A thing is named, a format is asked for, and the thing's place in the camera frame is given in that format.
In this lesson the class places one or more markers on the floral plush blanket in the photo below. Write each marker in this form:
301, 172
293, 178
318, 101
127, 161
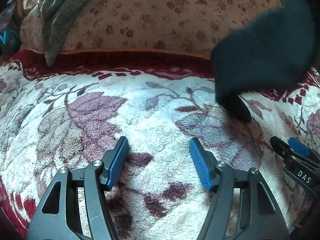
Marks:
155, 120

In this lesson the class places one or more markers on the black pants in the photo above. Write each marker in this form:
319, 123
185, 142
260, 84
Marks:
262, 55

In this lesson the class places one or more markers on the clear plastic bag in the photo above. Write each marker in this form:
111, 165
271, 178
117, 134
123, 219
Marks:
10, 37

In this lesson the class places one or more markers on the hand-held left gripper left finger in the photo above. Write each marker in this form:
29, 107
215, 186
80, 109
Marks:
115, 166

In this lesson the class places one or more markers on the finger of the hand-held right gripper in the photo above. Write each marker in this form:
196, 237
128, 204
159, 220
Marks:
298, 147
291, 165

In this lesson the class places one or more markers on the shiny beige cloth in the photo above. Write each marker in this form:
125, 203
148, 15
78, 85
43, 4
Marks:
30, 2

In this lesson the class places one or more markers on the small dark object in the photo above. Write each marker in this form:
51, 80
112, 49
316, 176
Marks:
274, 90

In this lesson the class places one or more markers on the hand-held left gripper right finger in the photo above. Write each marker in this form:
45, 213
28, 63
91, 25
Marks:
200, 165

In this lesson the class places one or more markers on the grey fuzzy towel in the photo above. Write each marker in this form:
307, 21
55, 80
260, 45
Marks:
62, 17

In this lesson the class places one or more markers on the beige rose print quilt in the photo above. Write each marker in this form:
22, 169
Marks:
150, 17

